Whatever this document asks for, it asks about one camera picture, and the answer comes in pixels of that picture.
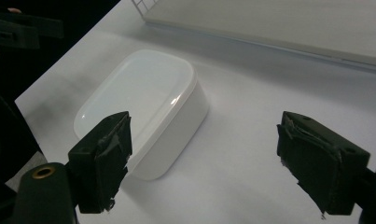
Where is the translucent square plastic container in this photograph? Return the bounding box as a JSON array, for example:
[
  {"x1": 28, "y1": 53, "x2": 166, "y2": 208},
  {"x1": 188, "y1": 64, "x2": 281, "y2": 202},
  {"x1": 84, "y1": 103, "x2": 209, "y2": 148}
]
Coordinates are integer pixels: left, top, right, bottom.
[{"x1": 73, "y1": 49, "x2": 211, "y2": 182}]

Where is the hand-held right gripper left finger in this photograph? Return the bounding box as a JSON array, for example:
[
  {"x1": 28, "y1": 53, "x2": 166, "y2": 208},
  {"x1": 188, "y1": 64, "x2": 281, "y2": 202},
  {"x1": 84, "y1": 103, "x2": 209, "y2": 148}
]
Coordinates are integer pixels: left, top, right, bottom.
[{"x1": 67, "y1": 110, "x2": 133, "y2": 216}]

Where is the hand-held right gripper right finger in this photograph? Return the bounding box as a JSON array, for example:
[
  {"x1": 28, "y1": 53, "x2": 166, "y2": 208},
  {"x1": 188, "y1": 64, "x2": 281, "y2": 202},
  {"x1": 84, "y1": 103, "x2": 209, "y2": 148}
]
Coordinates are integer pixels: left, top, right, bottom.
[{"x1": 275, "y1": 110, "x2": 371, "y2": 217}]

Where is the white wire shelf rack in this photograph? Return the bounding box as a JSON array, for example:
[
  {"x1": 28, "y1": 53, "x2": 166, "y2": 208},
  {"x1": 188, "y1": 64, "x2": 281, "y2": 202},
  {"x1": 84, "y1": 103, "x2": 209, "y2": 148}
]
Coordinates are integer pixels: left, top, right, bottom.
[{"x1": 131, "y1": 0, "x2": 376, "y2": 77}]

